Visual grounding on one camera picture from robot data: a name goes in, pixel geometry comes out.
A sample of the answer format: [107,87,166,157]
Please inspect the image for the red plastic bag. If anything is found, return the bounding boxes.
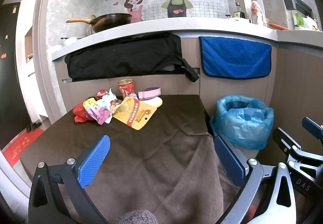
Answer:
[73,102,94,124]

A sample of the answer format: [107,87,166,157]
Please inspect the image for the red drink can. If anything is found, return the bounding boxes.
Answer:
[95,90,109,100]

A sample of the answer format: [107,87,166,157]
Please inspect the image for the yellow snack pouch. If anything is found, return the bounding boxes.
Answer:
[113,97,157,130]

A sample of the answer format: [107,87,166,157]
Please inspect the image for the white yellow round scrubber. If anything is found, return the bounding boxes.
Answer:
[142,97,163,108]

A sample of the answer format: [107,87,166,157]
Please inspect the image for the red paper cup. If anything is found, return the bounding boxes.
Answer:
[118,79,134,98]

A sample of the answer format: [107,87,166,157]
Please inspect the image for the red gold snack wrapper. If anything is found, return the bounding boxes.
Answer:
[82,97,98,112]

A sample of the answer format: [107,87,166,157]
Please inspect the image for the silver wrapper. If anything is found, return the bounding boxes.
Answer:
[101,89,122,114]

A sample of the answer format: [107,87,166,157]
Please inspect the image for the red floor mat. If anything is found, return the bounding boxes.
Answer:
[2,128,43,167]

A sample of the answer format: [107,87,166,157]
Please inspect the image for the black slippers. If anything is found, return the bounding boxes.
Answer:
[26,122,42,133]

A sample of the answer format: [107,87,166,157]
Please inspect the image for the black refrigerator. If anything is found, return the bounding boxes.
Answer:
[0,2,31,149]

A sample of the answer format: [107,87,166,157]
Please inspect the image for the blue hanging towel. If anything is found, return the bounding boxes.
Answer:
[199,36,272,80]

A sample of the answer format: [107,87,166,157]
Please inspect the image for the green vegetable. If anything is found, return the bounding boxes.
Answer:
[294,12,304,27]

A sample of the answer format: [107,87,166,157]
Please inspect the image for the orange carrot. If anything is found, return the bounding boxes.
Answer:
[269,23,290,31]

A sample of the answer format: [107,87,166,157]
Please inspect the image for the red white packet on counter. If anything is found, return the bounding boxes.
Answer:
[251,0,267,27]

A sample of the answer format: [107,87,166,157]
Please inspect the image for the dark sauce bottle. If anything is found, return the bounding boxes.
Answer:
[234,2,245,19]

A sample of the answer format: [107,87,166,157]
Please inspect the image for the black wall rack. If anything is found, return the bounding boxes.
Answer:
[284,0,313,18]

